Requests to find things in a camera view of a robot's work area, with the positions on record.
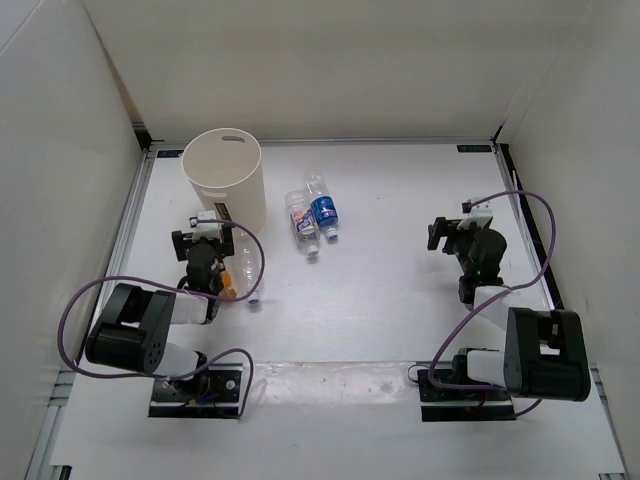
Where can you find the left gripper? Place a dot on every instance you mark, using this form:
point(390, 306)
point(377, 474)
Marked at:
point(180, 243)

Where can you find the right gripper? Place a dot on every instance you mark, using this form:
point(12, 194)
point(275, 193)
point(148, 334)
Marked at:
point(441, 228)

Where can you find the clear bottle blue cap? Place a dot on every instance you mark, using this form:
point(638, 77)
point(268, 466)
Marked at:
point(248, 268)

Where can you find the orange plastic bottle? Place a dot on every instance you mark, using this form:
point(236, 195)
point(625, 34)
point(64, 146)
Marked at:
point(228, 291)

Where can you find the clear bottle orange blue label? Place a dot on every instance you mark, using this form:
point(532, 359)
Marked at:
point(304, 228)

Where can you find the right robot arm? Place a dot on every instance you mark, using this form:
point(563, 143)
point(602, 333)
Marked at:
point(544, 354)

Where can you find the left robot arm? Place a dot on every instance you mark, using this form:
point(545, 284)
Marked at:
point(131, 333)

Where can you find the white plastic bin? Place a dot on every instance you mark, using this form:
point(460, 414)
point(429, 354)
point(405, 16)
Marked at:
point(224, 167)

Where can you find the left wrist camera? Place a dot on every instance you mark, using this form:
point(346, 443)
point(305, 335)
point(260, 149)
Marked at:
point(203, 225)

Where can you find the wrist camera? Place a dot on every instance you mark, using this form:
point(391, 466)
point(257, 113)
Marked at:
point(203, 225)
point(477, 213)

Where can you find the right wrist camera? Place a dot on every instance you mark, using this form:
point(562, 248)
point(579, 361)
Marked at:
point(477, 213)

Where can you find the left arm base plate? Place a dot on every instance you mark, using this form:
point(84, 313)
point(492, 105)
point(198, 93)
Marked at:
point(215, 394)

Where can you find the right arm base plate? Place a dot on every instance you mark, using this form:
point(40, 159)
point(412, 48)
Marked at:
point(440, 405)

